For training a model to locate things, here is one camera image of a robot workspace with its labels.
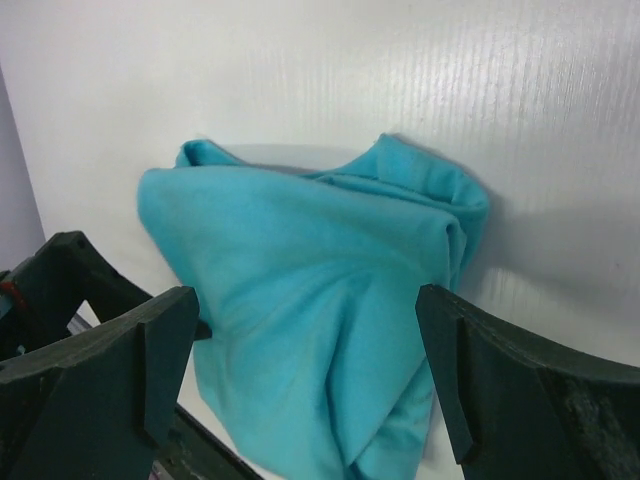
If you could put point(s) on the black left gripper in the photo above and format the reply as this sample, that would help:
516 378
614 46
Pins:
63 290

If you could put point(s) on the cyan t shirt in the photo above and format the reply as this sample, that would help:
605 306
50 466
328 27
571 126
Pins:
315 365

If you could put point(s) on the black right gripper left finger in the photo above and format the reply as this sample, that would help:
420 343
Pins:
98 405

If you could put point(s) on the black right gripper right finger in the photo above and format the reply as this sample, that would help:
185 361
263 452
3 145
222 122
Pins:
519 406

